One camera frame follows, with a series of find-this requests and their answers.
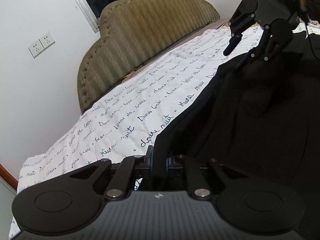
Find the olive upholstered headboard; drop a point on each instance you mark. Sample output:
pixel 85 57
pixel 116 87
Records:
pixel 131 33

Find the black pants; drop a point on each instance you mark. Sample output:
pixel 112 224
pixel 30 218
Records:
pixel 262 118

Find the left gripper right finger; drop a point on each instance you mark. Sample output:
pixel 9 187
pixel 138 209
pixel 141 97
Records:
pixel 176 163

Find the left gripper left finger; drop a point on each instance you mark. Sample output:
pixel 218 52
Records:
pixel 143 162

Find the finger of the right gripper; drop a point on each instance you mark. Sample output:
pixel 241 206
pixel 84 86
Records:
pixel 233 42

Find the brown wooden door frame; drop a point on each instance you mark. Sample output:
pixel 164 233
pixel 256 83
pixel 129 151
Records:
pixel 8 178

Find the white quilt with blue script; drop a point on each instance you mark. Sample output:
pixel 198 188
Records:
pixel 87 185

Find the white double wall socket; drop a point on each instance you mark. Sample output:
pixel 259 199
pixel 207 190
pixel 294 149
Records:
pixel 37 47

